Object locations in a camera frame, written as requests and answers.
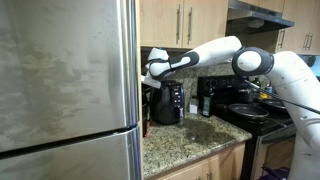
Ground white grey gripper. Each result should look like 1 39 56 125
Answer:
141 68 162 89

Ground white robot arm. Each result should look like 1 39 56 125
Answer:
141 36 320 180

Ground black air fryer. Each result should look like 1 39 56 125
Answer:
150 80 185 125

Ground wooden upper cabinets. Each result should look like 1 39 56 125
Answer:
138 0 320 55

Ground wooden cabinets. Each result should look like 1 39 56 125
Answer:
138 0 320 55
146 143 245 180

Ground dark olive oil bottle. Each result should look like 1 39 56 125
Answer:
202 88 213 117

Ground stainless steel refrigerator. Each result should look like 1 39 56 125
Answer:
0 0 142 180

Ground black frying pan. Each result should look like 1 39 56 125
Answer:
228 103 269 120

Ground range hood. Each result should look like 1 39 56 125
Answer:
226 0 295 36

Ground wooden lower cabinets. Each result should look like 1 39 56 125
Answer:
146 143 245 180

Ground black electric stove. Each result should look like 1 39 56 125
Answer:
197 75 296 180

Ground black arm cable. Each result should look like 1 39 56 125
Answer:
244 79 320 116

